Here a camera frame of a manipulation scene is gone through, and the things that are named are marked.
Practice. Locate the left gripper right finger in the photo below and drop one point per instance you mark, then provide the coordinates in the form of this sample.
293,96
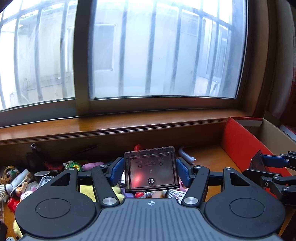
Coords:
195,178

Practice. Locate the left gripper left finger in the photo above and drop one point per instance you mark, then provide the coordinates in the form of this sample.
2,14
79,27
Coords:
112,174

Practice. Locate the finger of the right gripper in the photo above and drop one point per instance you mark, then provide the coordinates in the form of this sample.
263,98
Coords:
274,161

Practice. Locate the dark transparent plastic case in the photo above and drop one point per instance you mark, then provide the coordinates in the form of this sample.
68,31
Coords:
151,170

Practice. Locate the red cardboard sorting box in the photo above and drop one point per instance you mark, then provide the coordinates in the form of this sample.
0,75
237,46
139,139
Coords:
244,137

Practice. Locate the grey plastic tube piece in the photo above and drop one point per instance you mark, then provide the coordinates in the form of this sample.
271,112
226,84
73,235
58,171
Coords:
189,159

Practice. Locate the purple sweet potato toy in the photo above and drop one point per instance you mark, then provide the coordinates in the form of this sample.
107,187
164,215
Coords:
89,166

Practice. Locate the yellow plush toy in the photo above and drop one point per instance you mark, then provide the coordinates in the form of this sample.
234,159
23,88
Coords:
99,192

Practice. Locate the green yellow spinning top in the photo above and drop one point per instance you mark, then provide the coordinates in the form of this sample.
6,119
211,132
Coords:
72,165

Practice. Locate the red plastic disc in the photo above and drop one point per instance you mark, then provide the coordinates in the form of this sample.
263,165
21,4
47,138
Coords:
138,147

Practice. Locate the floral red white curtain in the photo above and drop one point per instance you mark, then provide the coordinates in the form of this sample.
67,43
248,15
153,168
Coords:
285,59

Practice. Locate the black tape roll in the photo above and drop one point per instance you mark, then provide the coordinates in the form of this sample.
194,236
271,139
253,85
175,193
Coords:
39,175

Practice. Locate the black clip stand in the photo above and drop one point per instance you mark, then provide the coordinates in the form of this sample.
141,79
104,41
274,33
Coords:
34,159

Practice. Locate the worn white feather shuttlecock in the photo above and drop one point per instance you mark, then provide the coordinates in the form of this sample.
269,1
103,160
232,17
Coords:
6,192

